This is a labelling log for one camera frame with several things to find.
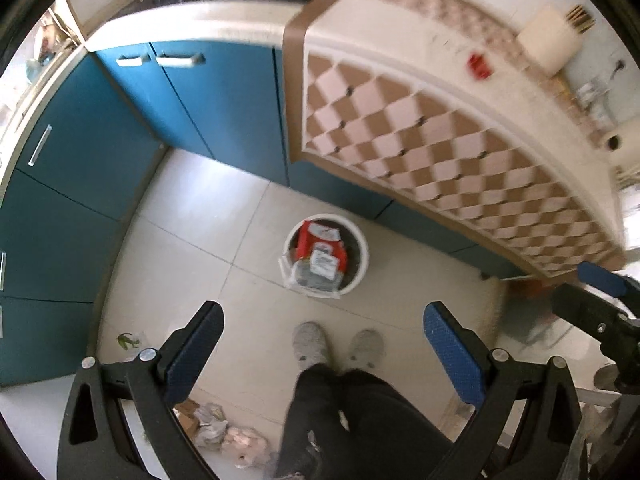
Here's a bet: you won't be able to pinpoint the white electric kettle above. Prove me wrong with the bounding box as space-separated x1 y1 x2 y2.
603 116 640 176

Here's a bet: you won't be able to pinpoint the grey slipper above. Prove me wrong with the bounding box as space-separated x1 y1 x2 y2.
292 322 332 370
347 330 385 370

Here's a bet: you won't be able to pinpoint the cream chopstick holder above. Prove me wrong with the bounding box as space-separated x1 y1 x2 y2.
516 4 596 77

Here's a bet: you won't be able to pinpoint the white paper leaflet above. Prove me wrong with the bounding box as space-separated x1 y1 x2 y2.
309 249 340 281

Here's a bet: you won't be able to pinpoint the black trouser legs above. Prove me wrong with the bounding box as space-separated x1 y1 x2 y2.
273 364 452 479

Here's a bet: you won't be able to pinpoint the grey left slipper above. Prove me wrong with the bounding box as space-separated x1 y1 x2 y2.
292 322 332 370

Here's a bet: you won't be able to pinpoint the blue lower cabinet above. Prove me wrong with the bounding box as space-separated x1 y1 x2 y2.
1 41 520 387

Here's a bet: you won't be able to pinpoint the red small wrapper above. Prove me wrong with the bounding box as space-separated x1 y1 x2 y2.
466 52 494 80

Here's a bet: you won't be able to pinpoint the white round trash bin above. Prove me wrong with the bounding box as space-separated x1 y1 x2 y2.
279 214 370 299

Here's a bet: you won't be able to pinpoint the grey right slipper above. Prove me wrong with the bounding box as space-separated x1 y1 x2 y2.
347 330 385 370

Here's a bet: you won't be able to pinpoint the red white sugar bag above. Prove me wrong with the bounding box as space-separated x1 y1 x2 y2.
294 220 348 273

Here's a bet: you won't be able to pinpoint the checkered beige table cloth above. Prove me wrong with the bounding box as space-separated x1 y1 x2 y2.
282 0 626 280

